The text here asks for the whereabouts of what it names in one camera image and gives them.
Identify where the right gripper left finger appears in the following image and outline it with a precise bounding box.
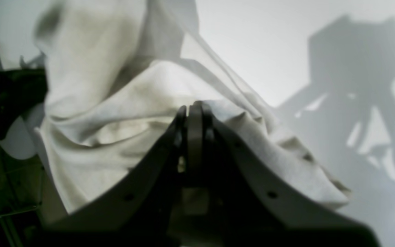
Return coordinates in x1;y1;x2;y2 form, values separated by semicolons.
43;106;187;247

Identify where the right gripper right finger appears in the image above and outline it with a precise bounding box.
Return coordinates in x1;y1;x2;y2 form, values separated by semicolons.
195;102;379;247

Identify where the light grey T-shirt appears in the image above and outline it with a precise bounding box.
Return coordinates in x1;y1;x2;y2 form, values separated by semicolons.
35;0;350;213

